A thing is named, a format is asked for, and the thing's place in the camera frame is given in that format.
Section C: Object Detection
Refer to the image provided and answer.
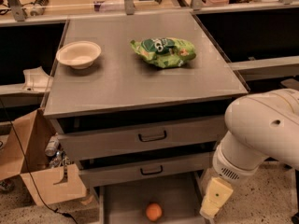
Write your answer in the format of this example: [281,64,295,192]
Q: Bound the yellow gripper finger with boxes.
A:
[200,177,234,218]

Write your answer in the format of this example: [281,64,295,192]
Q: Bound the orange can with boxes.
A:
[146,203,163,221]

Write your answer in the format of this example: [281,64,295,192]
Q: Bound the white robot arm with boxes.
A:
[200,89,299,219]

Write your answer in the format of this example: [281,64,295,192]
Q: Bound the grey open bottom drawer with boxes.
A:
[99,172,210,224]

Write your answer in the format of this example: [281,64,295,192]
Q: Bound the grey metal drawer cabinet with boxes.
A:
[42,10,249,224]

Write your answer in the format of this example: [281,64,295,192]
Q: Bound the grey middle drawer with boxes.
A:
[78,152,214,188]

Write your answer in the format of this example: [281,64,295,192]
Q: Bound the grey top drawer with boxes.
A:
[59,115,226,161]

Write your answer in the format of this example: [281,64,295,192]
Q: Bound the silver can in box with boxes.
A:
[45,136,59,157]

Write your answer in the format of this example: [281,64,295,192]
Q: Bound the green chip bag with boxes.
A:
[130,37,196,69]

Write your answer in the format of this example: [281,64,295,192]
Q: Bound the white paper bowl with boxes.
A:
[56,41,102,69]

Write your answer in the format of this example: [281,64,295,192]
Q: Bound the brown cardboard box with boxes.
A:
[0,109,87,205]

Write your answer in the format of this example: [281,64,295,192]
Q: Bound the small purple object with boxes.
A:
[93,1,103,11]

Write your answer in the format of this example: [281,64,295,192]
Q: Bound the black floor cable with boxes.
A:
[0,100,79,224]

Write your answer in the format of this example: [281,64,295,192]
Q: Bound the white plastic bracket part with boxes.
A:
[21,66,53,93]

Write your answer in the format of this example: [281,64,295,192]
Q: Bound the left metal shelf post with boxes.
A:
[7,0,27,21]

